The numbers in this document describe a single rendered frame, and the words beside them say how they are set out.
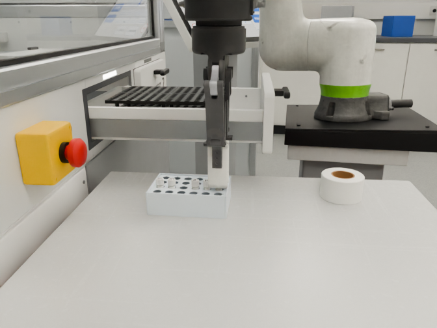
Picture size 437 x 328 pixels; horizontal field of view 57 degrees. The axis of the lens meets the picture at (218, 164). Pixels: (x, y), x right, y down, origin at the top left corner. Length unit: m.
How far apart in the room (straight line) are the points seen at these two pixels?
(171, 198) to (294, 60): 0.58
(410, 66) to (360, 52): 2.84
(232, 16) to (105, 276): 0.35
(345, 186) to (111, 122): 0.43
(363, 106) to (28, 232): 0.81
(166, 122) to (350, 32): 0.52
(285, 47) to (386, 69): 2.82
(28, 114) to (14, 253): 0.18
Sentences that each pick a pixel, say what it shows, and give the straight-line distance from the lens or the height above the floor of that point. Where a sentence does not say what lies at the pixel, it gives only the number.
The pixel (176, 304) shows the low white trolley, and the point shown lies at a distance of 0.45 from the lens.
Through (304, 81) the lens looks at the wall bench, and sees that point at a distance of 3.77.
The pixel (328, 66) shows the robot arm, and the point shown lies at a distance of 1.06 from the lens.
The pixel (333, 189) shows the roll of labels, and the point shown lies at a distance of 0.68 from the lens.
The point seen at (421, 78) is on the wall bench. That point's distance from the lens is 3.92.
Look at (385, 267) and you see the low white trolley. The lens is 0.55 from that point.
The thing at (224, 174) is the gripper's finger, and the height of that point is 0.82.
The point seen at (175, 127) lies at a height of 0.86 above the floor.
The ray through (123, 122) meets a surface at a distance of 0.76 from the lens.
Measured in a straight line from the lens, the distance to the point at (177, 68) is 2.57.
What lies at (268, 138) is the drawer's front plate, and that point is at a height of 0.85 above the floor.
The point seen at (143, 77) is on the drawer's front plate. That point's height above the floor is 0.91.
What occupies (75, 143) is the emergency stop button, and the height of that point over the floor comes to 0.89.
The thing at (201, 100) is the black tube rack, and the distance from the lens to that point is 0.78.
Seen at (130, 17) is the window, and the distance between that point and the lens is 1.11.
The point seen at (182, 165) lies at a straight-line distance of 2.71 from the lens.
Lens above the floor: 1.05
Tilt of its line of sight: 20 degrees down
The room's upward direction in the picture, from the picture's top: straight up
